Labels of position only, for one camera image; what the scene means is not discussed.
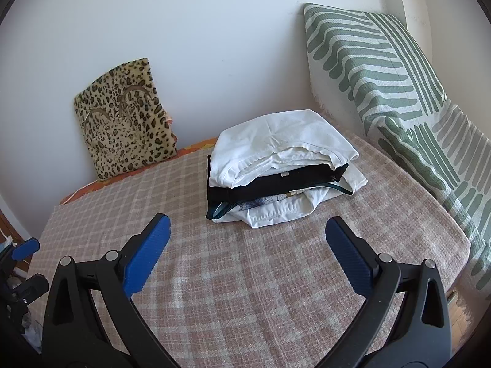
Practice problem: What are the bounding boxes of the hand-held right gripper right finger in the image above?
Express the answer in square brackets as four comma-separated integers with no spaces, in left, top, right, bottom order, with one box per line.
[325,217,451,368]

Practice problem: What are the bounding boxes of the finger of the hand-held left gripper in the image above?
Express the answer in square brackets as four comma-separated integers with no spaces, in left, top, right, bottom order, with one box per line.
[0,239,40,273]
[8,273,50,307]

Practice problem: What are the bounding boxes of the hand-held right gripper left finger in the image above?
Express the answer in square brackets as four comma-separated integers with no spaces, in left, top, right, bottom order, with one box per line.
[41,213,171,368]

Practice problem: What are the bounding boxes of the white t-shirt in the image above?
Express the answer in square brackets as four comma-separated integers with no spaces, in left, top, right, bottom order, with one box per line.
[209,109,360,189]

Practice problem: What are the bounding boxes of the folded black and white clothes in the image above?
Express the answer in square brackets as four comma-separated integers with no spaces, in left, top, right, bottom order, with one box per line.
[222,165,369,228]

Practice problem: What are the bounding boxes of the beige plaid blanket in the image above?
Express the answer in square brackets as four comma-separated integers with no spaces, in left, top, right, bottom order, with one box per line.
[29,128,472,368]

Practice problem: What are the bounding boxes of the folded black garment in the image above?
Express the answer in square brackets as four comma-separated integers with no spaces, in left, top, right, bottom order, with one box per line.
[206,162,350,209]

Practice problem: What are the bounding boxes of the leopard print cushion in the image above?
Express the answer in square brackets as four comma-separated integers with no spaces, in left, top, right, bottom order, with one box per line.
[74,57,179,182]

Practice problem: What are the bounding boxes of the green striped white pillow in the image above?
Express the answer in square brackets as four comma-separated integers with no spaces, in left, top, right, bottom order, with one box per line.
[304,3,491,300]

